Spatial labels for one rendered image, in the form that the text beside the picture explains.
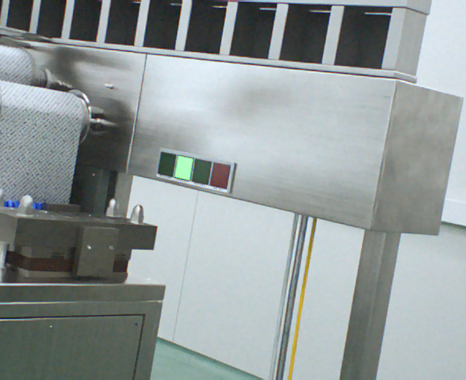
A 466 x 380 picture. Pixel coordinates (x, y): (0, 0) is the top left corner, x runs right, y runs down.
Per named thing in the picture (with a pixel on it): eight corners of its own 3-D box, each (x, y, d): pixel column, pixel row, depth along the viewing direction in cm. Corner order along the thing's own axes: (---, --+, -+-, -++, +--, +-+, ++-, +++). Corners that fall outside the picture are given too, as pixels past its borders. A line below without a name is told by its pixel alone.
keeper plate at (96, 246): (71, 273, 227) (79, 226, 227) (106, 274, 234) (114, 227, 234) (78, 275, 226) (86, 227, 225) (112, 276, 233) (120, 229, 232)
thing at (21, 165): (-19, 211, 232) (-6, 131, 231) (65, 217, 249) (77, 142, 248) (-18, 211, 231) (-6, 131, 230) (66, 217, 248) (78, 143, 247)
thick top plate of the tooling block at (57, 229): (-28, 231, 226) (-23, 204, 226) (112, 237, 255) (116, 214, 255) (13, 245, 215) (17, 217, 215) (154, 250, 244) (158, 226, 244)
